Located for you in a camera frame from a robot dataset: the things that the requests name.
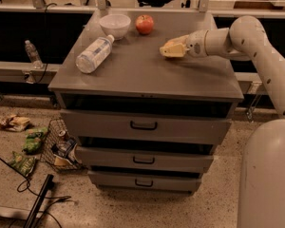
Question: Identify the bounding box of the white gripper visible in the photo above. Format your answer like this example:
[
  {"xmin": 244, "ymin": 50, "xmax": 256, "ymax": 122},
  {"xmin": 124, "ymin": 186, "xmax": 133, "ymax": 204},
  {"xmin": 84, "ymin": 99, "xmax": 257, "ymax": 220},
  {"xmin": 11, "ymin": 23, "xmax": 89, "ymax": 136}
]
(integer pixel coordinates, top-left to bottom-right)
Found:
[{"xmin": 160, "ymin": 30, "xmax": 207, "ymax": 58}]

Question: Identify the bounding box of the orange fruit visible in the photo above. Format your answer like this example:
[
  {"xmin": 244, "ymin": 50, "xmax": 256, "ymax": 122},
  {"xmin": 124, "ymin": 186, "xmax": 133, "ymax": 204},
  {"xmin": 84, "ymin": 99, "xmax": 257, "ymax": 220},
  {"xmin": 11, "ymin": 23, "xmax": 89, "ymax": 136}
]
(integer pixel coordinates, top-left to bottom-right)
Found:
[{"xmin": 165, "ymin": 41, "xmax": 175, "ymax": 47}]

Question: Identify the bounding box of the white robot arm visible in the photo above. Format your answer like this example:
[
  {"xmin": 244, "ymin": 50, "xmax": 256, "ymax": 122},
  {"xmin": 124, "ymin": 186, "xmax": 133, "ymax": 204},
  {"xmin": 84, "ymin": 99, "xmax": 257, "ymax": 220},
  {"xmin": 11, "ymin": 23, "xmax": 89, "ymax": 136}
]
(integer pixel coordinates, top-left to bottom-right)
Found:
[{"xmin": 160, "ymin": 15, "xmax": 285, "ymax": 228}]

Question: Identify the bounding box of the clear plastic water bottle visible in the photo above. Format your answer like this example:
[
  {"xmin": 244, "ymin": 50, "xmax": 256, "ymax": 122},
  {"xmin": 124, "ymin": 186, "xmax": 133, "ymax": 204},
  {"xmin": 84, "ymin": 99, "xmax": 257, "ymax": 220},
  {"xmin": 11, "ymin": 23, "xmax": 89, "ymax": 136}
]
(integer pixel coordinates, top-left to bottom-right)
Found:
[{"xmin": 75, "ymin": 35, "xmax": 115, "ymax": 74}]

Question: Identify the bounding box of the small standing water bottle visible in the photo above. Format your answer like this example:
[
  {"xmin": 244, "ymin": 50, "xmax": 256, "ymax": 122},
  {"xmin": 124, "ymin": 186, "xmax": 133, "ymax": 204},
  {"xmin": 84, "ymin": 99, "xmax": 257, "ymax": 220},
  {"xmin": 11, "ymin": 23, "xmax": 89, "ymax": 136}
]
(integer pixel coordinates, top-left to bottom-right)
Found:
[{"xmin": 25, "ymin": 40, "xmax": 44, "ymax": 69}]

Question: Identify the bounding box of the red apple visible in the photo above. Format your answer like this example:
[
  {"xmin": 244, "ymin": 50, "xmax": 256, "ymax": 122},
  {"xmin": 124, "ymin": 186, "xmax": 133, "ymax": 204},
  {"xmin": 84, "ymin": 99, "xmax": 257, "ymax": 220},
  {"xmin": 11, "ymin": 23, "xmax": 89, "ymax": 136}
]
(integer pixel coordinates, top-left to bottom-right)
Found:
[{"xmin": 135, "ymin": 14, "xmax": 154, "ymax": 35}]

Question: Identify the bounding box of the white bowl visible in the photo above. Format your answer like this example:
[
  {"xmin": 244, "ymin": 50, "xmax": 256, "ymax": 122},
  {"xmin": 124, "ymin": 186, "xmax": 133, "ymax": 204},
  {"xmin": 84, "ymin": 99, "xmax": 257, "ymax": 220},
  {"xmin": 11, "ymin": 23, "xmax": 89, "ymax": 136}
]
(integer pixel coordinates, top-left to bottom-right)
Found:
[{"xmin": 99, "ymin": 14, "xmax": 131, "ymax": 40}]

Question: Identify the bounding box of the top grey drawer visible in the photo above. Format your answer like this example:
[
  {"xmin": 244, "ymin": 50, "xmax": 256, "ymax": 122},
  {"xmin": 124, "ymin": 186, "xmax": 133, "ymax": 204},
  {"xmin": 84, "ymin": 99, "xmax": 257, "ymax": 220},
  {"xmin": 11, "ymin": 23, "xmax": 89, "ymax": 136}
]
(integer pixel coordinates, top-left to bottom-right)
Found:
[{"xmin": 61, "ymin": 109, "xmax": 231, "ymax": 144}]

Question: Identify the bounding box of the grey drawer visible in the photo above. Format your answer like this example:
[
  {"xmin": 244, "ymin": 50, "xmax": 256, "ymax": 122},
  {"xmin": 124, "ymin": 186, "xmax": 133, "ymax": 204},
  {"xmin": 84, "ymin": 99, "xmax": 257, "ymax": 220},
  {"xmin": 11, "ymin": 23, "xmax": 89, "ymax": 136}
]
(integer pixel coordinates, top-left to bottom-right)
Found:
[
  {"xmin": 87, "ymin": 171, "xmax": 201, "ymax": 193},
  {"xmin": 61, "ymin": 109, "xmax": 231, "ymax": 144},
  {"xmin": 75, "ymin": 147, "xmax": 213, "ymax": 173}
]

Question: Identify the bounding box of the middle grey drawer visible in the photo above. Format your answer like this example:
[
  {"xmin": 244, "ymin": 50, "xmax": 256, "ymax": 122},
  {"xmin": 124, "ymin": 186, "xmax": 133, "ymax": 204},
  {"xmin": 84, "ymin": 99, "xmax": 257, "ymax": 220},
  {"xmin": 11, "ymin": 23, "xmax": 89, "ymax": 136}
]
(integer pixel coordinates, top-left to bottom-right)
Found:
[{"xmin": 75, "ymin": 147, "xmax": 213, "ymax": 173}]

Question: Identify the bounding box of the bottom grey drawer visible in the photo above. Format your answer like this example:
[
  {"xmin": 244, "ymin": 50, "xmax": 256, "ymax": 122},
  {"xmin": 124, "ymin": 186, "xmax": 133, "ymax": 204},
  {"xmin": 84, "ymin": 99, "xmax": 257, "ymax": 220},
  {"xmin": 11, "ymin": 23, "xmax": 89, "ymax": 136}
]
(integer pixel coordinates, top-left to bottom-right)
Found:
[{"xmin": 87, "ymin": 171, "xmax": 201, "ymax": 193}]

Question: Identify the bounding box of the soda can in basket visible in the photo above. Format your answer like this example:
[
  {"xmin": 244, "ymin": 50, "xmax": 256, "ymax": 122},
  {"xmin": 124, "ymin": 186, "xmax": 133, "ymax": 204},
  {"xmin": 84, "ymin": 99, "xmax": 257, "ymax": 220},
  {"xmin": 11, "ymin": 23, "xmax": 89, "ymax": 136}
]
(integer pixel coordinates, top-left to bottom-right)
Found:
[{"xmin": 58, "ymin": 130, "xmax": 67, "ymax": 141}]

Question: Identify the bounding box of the snack bag in basket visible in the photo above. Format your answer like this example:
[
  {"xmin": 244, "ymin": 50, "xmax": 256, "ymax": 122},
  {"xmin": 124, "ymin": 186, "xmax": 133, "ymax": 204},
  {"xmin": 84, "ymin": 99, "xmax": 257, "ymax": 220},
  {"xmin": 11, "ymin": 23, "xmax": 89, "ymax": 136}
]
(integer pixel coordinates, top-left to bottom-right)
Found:
[{"xmin": 51, "ymin": 138, "xmax": 79, "ymax": 165}]

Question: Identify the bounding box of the green chip bag upper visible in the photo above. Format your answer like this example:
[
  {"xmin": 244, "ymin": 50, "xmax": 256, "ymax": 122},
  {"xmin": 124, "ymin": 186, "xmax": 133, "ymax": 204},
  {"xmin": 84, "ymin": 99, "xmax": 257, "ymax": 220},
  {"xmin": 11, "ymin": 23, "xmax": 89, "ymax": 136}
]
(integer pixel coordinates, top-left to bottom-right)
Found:
[{"xmin": 22, "ymin": 127, "xmax": 48, "ymax": 155}]

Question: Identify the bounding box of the green chip bag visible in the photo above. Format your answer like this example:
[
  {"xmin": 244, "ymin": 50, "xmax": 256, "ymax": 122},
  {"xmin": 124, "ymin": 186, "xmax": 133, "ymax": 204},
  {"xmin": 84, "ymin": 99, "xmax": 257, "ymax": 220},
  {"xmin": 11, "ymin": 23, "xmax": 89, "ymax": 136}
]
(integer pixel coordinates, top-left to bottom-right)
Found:
[
  {"xmin": 9, "ymin": 152, "xmax": 36, "ymax": 177},
  {"xmin": 22, "ymin": 127, "xmax": 48, "ymax": 155}
]

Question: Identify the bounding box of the brown snack wrapper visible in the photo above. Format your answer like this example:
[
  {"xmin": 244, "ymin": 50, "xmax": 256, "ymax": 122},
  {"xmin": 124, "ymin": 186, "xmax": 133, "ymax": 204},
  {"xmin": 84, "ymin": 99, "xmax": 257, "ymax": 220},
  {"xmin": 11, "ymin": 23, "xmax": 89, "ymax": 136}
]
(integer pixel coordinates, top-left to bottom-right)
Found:
[{"xmin": 0, "ymin": 115, "xmax": 30, "ymax": 132}]

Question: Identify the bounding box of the black bar on floor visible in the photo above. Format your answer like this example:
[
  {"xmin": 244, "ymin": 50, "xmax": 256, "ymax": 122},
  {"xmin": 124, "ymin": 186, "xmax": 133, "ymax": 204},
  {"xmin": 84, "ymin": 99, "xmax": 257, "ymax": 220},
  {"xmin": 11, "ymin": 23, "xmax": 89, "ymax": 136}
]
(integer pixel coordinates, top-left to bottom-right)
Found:
[{"xmin": 23, "ymin": 174, "xmax": 54, "ymax": 228}]

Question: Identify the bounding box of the green chip bag lower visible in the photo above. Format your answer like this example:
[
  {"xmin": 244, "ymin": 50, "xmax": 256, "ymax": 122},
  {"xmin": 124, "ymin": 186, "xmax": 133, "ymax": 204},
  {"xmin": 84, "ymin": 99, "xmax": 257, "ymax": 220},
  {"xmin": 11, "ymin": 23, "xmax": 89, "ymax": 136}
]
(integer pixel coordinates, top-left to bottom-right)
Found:
[{"xmin": 9, "ymin": 152, "xmax": 36, "ymax": 177}]

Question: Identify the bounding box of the wire mesh basket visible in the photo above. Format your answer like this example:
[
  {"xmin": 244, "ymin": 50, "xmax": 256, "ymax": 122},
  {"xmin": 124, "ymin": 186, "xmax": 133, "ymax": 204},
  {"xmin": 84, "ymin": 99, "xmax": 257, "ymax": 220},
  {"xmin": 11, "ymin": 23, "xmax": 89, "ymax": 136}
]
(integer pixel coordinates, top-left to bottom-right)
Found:
[{"xmin": 41, "ymin": 119, "xmax": 82, "ymax": 173}]

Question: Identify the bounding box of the black floor cable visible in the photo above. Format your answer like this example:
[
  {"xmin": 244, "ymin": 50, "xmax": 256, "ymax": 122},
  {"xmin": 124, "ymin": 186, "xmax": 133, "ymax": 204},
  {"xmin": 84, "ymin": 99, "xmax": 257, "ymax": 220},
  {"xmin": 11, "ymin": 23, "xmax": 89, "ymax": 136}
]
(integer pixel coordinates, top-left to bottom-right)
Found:
[{"xmin": 0, "ymin": 150, "xmax": 72, "ymax": 228}]

